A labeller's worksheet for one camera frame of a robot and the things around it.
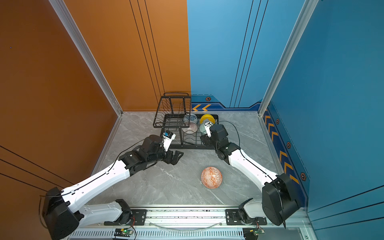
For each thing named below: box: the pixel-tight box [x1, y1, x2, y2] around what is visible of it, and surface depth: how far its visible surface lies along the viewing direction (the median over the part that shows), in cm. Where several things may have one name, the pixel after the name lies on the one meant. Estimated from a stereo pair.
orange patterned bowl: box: [201, 166, 223, 189], surface depth 85 cm
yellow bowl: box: [200, 114, 216, 124], surface depth 107 cm
